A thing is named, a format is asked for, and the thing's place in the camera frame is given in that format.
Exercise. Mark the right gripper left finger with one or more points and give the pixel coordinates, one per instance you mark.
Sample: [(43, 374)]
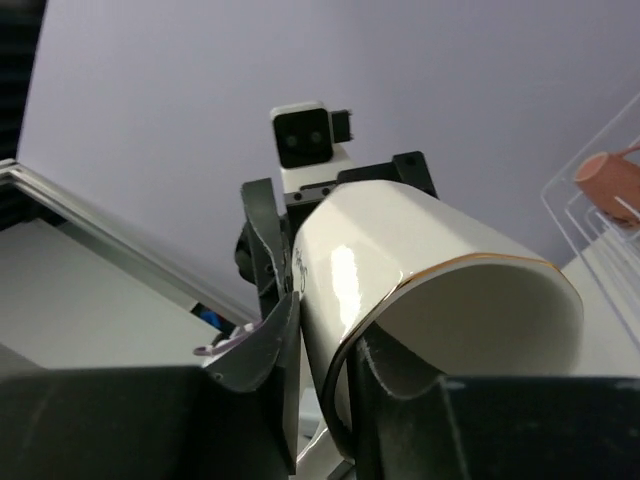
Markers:
[(234, 419)]

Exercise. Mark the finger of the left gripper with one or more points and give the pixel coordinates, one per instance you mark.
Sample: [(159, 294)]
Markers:
[(269, 243)]

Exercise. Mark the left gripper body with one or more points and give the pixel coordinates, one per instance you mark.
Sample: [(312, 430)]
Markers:
[(265, 243)]

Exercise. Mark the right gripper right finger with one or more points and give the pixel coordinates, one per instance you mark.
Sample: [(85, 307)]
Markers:
[(409, 422)]

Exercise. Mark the white mug gold rim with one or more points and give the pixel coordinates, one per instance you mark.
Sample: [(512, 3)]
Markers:
[(460, 295)]

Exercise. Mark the pink mug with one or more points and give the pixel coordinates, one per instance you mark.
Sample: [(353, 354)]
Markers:
[(611, 182)]

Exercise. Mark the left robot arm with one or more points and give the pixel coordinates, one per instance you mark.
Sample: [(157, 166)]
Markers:
[(408, 168)]

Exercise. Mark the clear dish rack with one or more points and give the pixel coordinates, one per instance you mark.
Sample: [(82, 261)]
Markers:
[(610, 253)]

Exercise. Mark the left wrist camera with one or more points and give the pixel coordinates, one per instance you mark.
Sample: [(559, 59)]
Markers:
[(310, 146)]

